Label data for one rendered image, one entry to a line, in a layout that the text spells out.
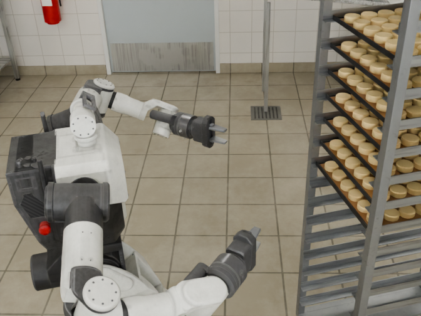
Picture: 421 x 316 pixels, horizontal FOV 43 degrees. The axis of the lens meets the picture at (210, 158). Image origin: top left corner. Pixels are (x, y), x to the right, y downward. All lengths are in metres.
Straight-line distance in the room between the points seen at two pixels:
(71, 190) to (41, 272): 0.47
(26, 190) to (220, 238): 1.80
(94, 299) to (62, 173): 0.41
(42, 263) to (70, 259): 0.52
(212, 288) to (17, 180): 0.58
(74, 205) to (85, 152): 0.22
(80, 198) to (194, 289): 0.34
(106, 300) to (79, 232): 0.18
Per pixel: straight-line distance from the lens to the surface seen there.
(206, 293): 1.21
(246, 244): 1.35
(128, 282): 1.71
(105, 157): 1.42
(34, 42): 5.41
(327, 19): 1.76
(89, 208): 1.27
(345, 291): 2.52
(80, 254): 1.19
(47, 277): 1.71
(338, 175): 1.90
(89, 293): 1.13
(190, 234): 3.13
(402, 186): 1.73
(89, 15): 5.17
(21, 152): 1.52
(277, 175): 3.63
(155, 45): 5.17
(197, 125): 1.89
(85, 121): 1.41
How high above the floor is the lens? 2.01
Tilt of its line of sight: 32 degrees down
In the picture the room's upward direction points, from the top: 2 degrees counter-clockwise
